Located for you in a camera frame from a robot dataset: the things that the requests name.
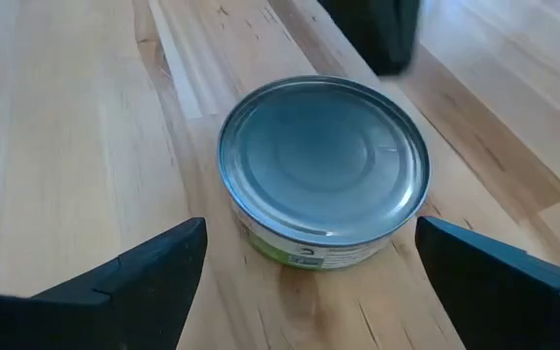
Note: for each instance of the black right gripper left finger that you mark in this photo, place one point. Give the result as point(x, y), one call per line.
point(90, 316)

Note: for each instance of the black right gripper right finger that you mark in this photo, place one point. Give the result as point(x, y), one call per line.
point(513, 311)

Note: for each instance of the plain silver-topped tuna can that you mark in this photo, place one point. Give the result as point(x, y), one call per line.
point(324, 160)

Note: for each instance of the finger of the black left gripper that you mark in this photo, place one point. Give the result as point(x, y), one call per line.
point(377, 34)

